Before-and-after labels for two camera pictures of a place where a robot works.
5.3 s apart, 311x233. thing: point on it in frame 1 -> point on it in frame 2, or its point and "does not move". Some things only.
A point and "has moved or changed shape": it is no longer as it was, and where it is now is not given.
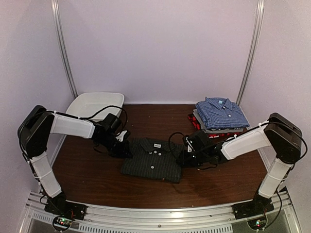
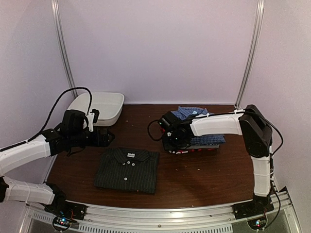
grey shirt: x=198 y=118 has moved or changed shape
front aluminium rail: x=281 y=216 does not move
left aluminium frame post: x=56 y=12 does not move
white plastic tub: x=86 y=104 does not move
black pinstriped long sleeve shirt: x=154 y=158 -> x=128 y=169
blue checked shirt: x=218 y=113 -> x=184 y=112
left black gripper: x=124 y=149 -> x=104 y=142
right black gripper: x=184 y=161 -> x=168 y=147
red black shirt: x=212 y=135 has moved or changed shape
